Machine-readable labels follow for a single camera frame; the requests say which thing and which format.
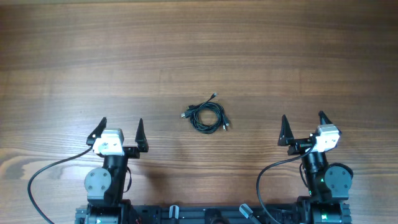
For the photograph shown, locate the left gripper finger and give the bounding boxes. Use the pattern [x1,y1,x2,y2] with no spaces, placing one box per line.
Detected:
[86,117,107,146]
[135,118,149,152]

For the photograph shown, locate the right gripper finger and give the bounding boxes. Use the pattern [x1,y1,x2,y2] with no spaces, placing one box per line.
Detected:
[277,114,294,146]
[318,111,332,125]

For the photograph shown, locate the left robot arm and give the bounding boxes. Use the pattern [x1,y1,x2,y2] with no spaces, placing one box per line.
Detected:
[75,117,149,224]

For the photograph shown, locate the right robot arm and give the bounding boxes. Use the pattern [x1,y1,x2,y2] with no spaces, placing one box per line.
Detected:
[277,111,354,224]

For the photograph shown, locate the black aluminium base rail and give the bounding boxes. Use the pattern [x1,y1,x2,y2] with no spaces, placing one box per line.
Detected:
[74,203,352,224]

